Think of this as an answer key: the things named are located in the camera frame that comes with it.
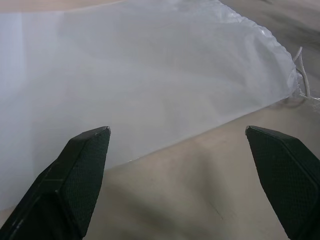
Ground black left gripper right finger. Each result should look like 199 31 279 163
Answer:
244 125 320 240

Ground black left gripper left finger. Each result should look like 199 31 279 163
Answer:
0 125 112 240

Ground white drawstring bag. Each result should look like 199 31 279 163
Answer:
0 0 303 210

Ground white drawstring cord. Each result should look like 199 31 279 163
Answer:
289 46 320 109

